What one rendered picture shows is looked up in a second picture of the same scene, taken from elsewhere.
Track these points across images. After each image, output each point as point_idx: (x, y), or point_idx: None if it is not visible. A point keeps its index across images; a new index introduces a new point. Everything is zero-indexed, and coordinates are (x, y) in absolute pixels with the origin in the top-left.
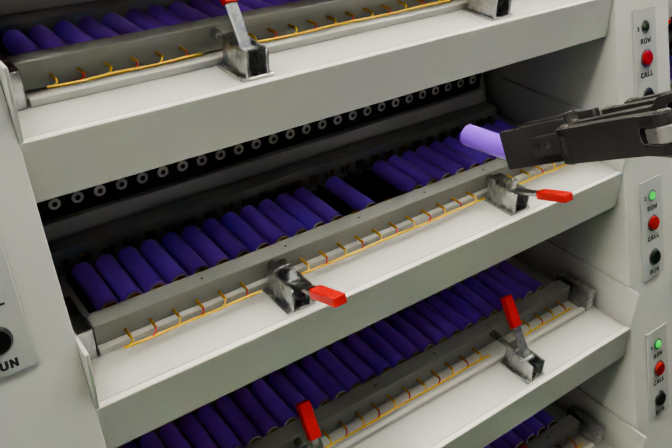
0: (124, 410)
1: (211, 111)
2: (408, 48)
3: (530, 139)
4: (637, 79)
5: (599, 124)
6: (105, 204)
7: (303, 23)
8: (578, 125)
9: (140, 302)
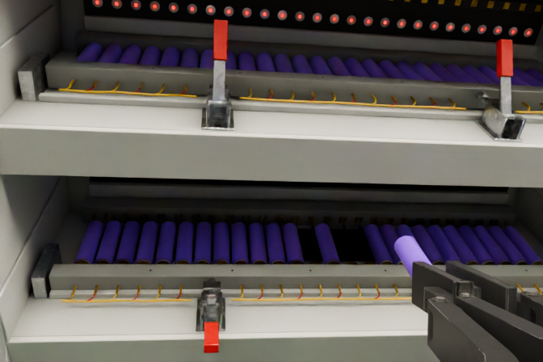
0: (31, 351)
1: (162, 145)
2: (381, 143)
3: (424, 288)
4: None
5: (455, 328)
6: (139, 183)
7: (306, 94)
8: (444, 311)
9: (94, 271)
